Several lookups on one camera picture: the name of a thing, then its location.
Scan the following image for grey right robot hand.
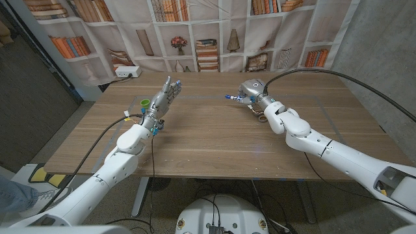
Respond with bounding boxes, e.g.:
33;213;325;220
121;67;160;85
235;78;277;110

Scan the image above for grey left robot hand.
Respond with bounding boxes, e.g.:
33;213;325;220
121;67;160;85
140;76;183;131

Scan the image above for white power strip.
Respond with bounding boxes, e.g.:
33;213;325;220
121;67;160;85
114;66;142;79

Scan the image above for printed bookshelf backdrop cloth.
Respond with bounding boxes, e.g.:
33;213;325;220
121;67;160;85
22;0;361;87

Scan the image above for black round ribbed object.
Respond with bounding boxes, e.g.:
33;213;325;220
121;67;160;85
148;177;172;192

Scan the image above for grey metal table leg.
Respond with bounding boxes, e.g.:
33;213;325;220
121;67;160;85
297;180;317;225
131;177;150;218

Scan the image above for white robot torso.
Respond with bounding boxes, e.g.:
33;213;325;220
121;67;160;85
174;194;270;234

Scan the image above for yellow black foot pedal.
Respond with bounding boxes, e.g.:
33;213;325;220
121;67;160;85
28;162;68;189

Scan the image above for grey white sneaker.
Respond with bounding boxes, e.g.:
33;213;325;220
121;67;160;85
35;187;74;205

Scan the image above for person leg in blue jeans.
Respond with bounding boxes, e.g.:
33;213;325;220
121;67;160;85
0;177;40;215

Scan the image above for orange grey handled scissors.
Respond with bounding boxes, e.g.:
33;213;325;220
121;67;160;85
252;107;269;124

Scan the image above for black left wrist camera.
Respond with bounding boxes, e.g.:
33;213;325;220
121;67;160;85
151;119;165;137

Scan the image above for black power strip cable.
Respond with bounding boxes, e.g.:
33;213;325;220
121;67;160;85
97;73;133;92

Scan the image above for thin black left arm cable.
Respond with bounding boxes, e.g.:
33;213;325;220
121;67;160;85
103;135;155;233

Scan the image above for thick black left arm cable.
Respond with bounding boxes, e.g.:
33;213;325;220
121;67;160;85
38;113;144;214

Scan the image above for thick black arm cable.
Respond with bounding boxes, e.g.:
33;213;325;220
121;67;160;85
38;113;144;214
263;68;416;124

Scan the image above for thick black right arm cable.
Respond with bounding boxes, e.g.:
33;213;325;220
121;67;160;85
263;68;416;124

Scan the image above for black floor cable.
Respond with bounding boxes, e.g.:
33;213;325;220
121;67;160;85
250;179;266;234

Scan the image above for black torso cable loop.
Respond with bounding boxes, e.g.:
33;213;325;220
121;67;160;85
194;183;222;227

